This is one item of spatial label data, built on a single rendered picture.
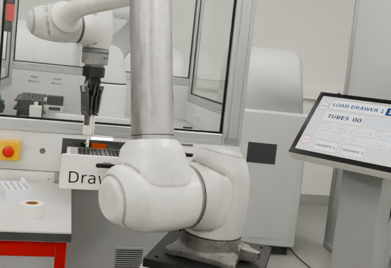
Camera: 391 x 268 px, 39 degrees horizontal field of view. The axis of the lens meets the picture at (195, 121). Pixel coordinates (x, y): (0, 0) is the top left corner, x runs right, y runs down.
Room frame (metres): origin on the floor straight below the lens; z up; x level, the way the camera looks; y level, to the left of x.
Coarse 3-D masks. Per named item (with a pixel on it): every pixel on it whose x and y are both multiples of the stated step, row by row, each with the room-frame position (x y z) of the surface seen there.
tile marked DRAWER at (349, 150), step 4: (344, 144) 2.01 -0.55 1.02; (344, 148) 2.00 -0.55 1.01; (348, 148) 1.99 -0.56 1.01; (352, 148) 1.98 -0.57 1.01; (356, 148) 1.98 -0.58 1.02; (360, 148) 1.97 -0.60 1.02; (364, 148) 1.96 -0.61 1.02; (340, 152) 1.99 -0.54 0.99; (344, 152) 1.99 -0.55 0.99; (348, 152) 1.98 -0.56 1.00; (352, 152) 1.97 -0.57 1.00; (356, 152) 1.96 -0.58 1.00; (360, 152) 1.96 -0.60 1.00; (364, 152) 1.95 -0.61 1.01; (352, 156) 1.96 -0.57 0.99; (356, 156) 1.95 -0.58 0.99; (360, 156) 1.94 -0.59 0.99
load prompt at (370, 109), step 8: (336, 104) 2.17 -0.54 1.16; (344, 104) 2.15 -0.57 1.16; (352, 104) 2.14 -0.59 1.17; (360, 104) 2.12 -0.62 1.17; (368, 104) 2.10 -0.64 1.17; (352, 112) 2.11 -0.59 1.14; (360, 112) 2.09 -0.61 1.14; (368, 112) 2.07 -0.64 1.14; (376, 112) 2.05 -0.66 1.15; (384, 112) 2.04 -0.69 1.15
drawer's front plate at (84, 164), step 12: (72, 156) 1.73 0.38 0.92; (84, 156) 1.74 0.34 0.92; (96, 156) 1.75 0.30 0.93; (108, 156) 1.77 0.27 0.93; (60, 168) 1.72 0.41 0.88; (72, 168) 1.73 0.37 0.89; (84, 168) 1.74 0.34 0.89; (96, 168) 1.75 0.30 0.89; (60, 180) 1.72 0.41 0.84; (72, 180) 1.73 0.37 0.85; (84, 180) 1.74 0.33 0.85; (96, 180) 1.75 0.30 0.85
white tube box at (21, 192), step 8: (0, 184) 1.82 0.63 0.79; (8, 184) 1.79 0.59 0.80; (16, 184) 1.80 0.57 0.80; (24, 184) 1.82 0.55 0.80; (0, 192) 1.81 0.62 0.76; (8, 192) 1.72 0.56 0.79; (16, 192) 1.73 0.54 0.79; (24, 192) 1.74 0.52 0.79; (32, 192) 1.75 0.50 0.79; (8, 200) 1.72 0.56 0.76; (16, 200) 1.73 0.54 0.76; (24, 200) 1.74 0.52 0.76
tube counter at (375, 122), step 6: (354, 120) 2.07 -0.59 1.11; (360, 120) 2.06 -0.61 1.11; (366, 120) 2.05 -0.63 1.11; (372, 120) 2.04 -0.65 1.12; (378, 120) 2.02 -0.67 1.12; (384, 120) 2.01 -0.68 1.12; (390, 120) 2.00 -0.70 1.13; (372, 126) 2.02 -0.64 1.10; (378, 126) 2.00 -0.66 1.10; (384, 126) 1.99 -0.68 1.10; (390, 126) 1.98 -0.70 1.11
